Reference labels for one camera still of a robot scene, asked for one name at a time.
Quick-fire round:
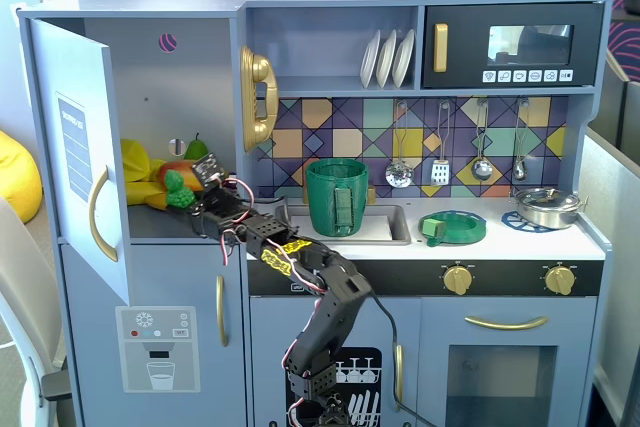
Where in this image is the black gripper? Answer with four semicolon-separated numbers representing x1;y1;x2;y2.
185;181;262;242

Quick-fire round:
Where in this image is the blue shopping list cabinet door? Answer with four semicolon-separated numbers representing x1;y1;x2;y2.
28;16;132;307

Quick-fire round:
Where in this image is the orange red toy fruit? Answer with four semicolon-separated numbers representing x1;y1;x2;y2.
157;159;207;193

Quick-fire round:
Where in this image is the green toy pear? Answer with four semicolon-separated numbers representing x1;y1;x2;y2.
183;132;209;162

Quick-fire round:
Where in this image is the yellow toy banana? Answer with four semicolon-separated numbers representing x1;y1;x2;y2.
119;138;170;211

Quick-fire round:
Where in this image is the green ribbed cup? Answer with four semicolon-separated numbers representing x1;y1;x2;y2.
305;158;371;238

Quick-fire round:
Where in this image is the gold toy telephone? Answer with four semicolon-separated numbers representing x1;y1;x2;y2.
239;45;280;152

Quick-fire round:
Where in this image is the grey toy sink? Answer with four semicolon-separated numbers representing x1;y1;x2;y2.
277;204;412;247

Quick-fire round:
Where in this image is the yellow bean bag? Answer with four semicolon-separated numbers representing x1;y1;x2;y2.
0;130;44;223

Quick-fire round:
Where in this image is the steel skimmer spoon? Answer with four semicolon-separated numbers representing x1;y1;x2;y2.
384;100;416;189

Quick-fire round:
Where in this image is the grey office chair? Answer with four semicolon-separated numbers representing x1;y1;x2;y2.
0;196;72;427

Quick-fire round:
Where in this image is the white toy plate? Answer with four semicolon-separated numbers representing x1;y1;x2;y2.
360;29;383;89
375;29;399;89
391;28;416;89

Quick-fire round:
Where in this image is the steel slotted spatula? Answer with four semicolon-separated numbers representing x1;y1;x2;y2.
430;100;450;187

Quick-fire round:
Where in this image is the blue wooden toy kitchen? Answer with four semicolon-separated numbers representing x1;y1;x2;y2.
17;0;615;427

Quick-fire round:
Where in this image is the green round dish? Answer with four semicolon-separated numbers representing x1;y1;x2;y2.
418;210;487;248

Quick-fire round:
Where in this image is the gold stove knob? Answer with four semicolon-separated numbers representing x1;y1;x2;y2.
544;265;576;296
443;265;474;295

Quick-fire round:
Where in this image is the steel ladle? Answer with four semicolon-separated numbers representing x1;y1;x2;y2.
470;98;494;182

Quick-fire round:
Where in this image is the blue round trivet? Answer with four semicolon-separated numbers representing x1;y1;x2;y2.
501;210;556;235

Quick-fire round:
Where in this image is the black toy microwave door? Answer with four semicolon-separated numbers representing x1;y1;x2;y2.
422;2;605;90

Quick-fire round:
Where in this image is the steel serving spoon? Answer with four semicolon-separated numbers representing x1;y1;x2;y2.
512;98;531;182

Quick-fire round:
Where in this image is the steel toy pot with lid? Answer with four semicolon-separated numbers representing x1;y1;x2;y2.
509;186;589;231

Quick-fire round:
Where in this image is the grey desk divider panel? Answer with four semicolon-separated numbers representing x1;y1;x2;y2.
579;126;640;427

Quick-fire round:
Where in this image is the small wrist camera board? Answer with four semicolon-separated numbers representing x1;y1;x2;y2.
191;152;224;183

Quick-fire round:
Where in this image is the black cable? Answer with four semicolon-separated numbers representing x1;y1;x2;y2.
369;291;427;427

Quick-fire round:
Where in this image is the gold oven handle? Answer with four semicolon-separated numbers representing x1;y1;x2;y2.
464;315;549;332

